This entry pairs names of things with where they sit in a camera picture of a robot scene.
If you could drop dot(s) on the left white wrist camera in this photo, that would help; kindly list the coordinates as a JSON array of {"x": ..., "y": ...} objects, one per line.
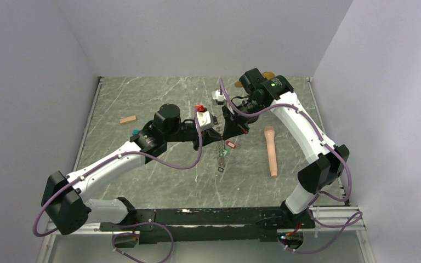
[{"x": 206, "y": 120}]

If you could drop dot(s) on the red key tag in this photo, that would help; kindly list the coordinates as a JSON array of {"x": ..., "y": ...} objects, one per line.
[{"x": 232, "y": 145}]

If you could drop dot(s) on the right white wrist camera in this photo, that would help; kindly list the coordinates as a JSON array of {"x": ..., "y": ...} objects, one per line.
[{"x": 218, "y": 97}]

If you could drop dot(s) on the black base frame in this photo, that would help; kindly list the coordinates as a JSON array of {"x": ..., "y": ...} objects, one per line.
[{"x": 217, "y": 224}]

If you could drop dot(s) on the tan wooden block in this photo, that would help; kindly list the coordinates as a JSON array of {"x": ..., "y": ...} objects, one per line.
[{"x": 128, "y": 119}]

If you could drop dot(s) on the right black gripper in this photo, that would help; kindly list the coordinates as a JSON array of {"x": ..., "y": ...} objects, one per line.
[{"x": 234, "y": 125}]

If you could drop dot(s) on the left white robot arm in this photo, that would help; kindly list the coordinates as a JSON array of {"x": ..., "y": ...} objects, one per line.
[{"x": 69, "y": 201}]

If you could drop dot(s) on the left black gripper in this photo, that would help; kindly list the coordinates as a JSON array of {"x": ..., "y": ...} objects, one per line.
[{"x": 210, "y": 136}]

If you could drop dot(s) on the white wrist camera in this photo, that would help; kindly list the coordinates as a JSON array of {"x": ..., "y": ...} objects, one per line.
[
  {"x": 206, "y": 120},
  {"x": 218, "y": 97}
]

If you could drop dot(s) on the pink wooden cylinder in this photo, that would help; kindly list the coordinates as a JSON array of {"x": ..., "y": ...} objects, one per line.
[{"x": 269, "y": 134}]

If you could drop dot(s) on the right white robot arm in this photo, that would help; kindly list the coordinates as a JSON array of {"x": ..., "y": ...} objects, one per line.
[{"x": 326, "y": 160}]

